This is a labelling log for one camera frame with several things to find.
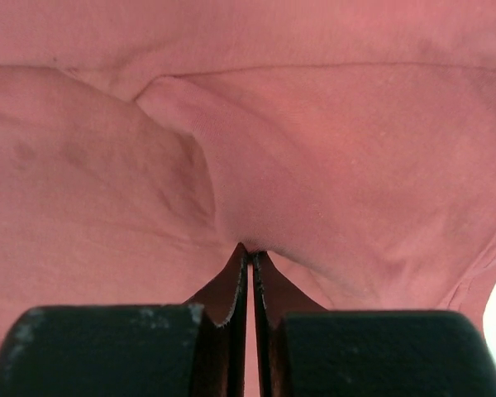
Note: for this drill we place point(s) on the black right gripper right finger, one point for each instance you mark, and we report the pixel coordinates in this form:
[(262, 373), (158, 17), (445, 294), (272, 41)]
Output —
[(306, 350)]

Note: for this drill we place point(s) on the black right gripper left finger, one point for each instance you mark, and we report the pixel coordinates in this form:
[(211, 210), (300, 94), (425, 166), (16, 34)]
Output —
[(196, 348)]

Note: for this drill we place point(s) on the red t shirt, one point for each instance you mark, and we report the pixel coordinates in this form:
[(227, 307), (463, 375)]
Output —
[(140, 141)]

